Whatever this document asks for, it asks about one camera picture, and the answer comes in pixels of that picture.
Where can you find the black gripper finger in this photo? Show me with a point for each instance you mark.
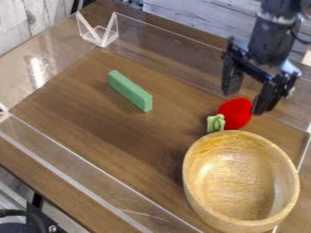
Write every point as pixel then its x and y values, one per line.
pixel 232 77
pixel 272 91

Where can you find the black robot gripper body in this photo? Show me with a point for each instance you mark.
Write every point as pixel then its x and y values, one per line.
pixel 249 68

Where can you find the red plush strawberry toy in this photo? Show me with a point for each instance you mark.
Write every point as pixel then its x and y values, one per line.
pixel 232 115

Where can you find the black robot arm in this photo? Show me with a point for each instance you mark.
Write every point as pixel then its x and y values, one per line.
pixel 264 58

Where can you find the green rectangular block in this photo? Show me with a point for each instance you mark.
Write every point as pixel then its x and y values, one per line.
pixel 131 91

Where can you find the wooden bowl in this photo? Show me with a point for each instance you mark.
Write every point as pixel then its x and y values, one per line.
pixel 240 182

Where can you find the clear acrylic table barrier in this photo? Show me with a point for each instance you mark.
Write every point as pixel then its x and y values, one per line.
pixel 103 160

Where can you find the clear acrylic corner bracket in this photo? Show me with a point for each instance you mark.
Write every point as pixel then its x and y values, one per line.
pixel 97 35

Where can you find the black clamp with cable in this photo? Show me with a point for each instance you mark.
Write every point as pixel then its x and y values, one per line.
pixel 37 222

